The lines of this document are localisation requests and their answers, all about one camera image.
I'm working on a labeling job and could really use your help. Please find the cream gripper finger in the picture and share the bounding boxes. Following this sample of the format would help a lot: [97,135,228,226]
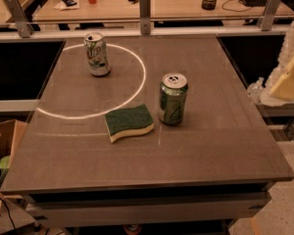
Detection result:
[269,44,294,102]
[277,8,294,75]

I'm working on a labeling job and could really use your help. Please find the green soda can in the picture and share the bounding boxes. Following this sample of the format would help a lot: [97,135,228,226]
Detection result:
[158,72,188,125]

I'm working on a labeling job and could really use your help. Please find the green yellow sponge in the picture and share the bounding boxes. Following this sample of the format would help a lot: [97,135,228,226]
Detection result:
[105,104,155,143]

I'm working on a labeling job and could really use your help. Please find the white 7up can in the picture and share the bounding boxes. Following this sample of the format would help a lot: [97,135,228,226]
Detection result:
[84,32,110,76]

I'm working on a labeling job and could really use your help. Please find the clear plastic bottle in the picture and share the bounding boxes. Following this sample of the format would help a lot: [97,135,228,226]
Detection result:
[247,77,264,103]

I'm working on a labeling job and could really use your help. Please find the wooden back desk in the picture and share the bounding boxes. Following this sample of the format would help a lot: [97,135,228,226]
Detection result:
[34,0,264,23]

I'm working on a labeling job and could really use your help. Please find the cardboard box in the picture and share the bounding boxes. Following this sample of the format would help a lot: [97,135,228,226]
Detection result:
[0,119,27,188]

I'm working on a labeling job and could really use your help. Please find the right metal bracket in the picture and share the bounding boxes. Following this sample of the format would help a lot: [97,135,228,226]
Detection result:
[257,0,281,31]

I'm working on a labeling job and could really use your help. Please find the metal bracket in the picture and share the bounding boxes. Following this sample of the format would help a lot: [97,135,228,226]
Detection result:
[257,0,281,31]
[4,0,33,38]
[139,0,151,34]

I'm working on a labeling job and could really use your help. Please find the middle metal bracket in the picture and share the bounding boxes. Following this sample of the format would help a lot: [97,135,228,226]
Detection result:
[139,0,151,34]

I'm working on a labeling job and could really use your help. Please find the left metal bracket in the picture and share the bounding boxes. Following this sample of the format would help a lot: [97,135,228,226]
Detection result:
[4,0,33,38]

